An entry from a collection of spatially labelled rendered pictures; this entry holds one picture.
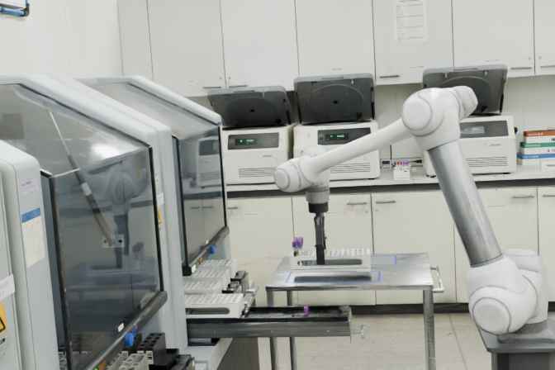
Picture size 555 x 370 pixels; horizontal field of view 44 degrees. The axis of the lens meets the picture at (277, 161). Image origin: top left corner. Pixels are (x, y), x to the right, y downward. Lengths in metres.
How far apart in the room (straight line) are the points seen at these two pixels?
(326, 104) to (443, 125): 2.79
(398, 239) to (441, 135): 2.50
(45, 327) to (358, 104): 3.72
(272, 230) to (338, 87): 1.05
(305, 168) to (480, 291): 0.71
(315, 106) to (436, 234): 1.20
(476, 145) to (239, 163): 1.51
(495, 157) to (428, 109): 2.51
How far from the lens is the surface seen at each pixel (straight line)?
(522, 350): 2.32
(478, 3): 4.81
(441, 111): 2.09
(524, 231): 4.64
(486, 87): 4.81
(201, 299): 2.34
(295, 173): 2.37
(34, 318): 1.34
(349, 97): 4.79
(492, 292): 2.10
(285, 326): 2.24
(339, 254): 2.60
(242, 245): 4.65
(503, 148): 4.54
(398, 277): 2.60
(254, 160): 4.54
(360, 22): 4.75
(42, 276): 1.37
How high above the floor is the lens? 1.54
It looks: 6 degrees down
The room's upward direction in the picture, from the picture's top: 4 degrees counter-clockwise
